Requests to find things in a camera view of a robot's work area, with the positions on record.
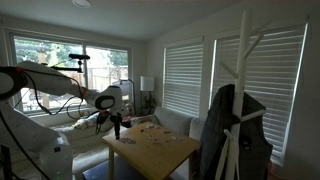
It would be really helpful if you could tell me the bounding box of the large glass window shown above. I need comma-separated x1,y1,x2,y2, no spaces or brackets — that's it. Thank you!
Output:
6,31,133,116

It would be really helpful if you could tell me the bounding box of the narrow white window blind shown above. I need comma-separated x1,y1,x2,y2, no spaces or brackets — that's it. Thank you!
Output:
162,42,205,118

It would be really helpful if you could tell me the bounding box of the round ceiling light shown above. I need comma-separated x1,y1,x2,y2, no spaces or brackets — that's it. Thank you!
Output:
72,0,92,9

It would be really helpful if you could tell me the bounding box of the white shade floor lamp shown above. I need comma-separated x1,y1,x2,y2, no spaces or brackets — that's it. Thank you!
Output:
139,75,156,116

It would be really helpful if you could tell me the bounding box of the black camera on stand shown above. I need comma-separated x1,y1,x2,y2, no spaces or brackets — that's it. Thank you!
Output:
49,53,91,74

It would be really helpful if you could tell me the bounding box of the wide white window blind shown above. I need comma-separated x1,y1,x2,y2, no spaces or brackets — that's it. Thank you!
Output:
211,25,308,165

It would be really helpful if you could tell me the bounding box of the dark potted plant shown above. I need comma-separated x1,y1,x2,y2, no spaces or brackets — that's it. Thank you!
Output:
141,93,158,116

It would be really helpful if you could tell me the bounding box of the grey sofa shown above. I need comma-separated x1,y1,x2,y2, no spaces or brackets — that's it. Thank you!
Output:
49,105,209,174

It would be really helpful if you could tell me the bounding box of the black stand pole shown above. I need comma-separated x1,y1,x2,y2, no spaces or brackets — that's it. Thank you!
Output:
0,144,13,180

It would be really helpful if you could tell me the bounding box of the wooden table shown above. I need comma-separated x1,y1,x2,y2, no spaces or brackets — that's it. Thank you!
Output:
101,121,201,180

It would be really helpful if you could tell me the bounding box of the white wooden coat rack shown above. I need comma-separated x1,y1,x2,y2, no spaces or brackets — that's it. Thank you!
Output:
214,9,272,180

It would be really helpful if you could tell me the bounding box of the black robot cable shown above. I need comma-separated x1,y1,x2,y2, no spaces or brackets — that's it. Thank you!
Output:
18,68,103,135

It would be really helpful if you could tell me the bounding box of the floral pillow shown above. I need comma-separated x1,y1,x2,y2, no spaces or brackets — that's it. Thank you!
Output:
71,111,104,131

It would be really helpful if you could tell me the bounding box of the blue ottoman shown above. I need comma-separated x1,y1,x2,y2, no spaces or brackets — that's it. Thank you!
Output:
82,156,174,180

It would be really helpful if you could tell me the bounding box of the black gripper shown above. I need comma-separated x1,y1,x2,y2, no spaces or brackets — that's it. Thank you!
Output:
111,113,123,140

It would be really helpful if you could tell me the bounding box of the black arched floor lamp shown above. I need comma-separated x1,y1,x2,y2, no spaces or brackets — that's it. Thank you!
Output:
111,78,137,116

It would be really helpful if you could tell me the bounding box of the dark grey jacket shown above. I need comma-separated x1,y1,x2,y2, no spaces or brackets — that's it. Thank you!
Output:
198,83,274,180

